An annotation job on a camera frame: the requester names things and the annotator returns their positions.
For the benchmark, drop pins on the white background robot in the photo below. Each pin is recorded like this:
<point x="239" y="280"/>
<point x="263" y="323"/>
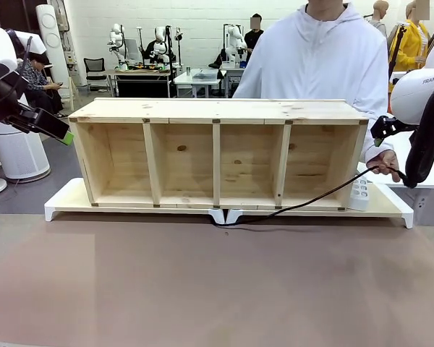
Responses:
<point x="235" y="41"/>
<point x="161" y="43"/>
<point x="117" y="43"/>

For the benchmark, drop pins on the white power strip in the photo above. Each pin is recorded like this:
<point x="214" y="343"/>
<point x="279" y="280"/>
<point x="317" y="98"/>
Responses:
<point x="361" y="195"/>

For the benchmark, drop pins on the person in white hoodie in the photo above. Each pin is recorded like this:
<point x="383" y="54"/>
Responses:
<point x="311" y="54"/>

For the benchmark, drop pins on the wooden background table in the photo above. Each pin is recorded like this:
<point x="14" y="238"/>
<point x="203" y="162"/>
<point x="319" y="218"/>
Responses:
<point x="141" y="72"/>

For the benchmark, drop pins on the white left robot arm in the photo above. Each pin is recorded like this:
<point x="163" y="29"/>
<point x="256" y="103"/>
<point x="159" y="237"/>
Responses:
<point x="0" y="54"/>

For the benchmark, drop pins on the white background table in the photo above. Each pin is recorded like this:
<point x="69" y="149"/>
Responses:
<point x="199" y="77"/>

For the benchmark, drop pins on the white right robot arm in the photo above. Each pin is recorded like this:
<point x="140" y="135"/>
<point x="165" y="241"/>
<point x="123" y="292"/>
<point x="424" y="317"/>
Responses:
<point x="412" y="94"/>

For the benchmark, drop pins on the standing person in black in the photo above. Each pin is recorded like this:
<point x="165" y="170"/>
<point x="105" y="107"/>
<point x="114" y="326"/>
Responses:
<point x="254" y="36"/>

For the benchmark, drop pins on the white cylindrical air purifier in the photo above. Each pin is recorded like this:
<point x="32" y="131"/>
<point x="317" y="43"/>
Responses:
<point x="20" y="152"/>

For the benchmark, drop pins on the mannequin in yellow jacket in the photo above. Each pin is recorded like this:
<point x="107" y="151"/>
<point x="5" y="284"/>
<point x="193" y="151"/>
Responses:
<point x="414" y="47"/>

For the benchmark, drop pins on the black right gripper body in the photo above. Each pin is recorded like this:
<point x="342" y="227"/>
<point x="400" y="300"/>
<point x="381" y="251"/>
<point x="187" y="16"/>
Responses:
<point x="401" y="127"/>

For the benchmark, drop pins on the seated person in plaid shirt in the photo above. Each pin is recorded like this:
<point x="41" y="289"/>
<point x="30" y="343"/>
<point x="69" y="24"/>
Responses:
<point x="40" y="83"/>

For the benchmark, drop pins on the wooden four-compartment shelf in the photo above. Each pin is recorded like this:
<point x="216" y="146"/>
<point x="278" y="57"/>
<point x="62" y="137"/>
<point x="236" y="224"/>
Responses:
<point x="217" y="110"/>

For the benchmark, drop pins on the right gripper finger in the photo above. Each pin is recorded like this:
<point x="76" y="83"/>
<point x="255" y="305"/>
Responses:
<point x="378" y="135"/>
<point x="387" y="120"/>

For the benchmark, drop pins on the black office chair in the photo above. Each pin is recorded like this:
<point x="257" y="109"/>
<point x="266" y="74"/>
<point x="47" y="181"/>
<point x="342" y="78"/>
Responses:
<point x="94" y="70"/>

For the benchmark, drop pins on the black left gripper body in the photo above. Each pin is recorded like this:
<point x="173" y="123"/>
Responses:
<point x="43" y="121"/>

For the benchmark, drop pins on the tall white air conditioner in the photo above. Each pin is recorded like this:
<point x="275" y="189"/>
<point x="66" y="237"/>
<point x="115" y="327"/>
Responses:
<point x="52" y="36"/>

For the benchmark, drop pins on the person's left forearm white sleeve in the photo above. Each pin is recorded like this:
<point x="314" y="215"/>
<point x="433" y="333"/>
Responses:
<point x="378" y="148"/>

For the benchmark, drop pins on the person's left hand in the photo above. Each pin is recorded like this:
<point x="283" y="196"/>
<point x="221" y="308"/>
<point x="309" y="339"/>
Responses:
<point x="385" y="162"/>

